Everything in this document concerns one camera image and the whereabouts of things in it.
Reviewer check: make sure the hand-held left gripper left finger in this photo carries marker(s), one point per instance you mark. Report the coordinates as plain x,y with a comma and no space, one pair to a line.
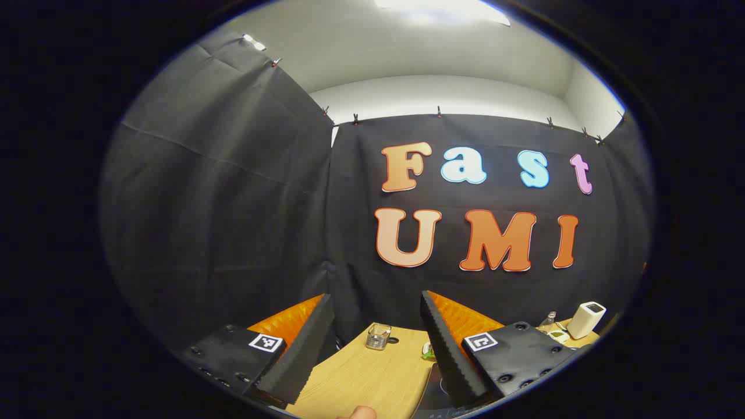
302,355

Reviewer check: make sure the ceiling light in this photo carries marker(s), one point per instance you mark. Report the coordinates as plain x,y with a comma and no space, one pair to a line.
442,9

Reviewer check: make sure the sandwich with lettuce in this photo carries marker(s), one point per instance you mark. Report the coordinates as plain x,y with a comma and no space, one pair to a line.
429,351

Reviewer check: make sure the clear plastic water bottle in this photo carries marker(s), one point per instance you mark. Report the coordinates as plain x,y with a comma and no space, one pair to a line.
547,320

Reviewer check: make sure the white box-shaped appliance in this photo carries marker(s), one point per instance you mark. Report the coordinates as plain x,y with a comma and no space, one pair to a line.
585,320

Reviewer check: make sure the white divided dish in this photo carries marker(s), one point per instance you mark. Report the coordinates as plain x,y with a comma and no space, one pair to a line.
559,336

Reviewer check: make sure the black induction cooktop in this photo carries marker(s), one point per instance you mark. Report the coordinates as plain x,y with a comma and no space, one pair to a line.
433,397

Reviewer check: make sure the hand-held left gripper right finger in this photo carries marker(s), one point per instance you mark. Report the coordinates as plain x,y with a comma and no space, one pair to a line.
451,361

